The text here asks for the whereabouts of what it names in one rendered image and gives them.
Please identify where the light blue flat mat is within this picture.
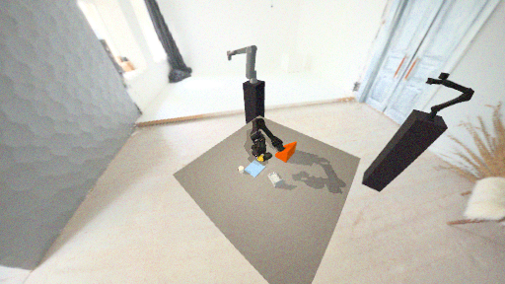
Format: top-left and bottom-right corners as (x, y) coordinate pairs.
(245, 160), (265, 178)

